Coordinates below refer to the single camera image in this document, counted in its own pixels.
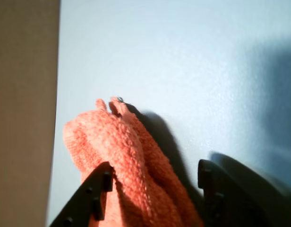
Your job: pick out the cardboard monitor box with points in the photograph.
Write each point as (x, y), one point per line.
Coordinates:
(22, 106)

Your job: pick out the grey table mat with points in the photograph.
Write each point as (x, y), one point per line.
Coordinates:
(171, 59)

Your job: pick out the orange terry towel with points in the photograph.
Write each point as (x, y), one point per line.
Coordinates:
(126, 165)

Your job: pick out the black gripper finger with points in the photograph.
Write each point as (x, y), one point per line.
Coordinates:
(88, 201)
(230, 201)

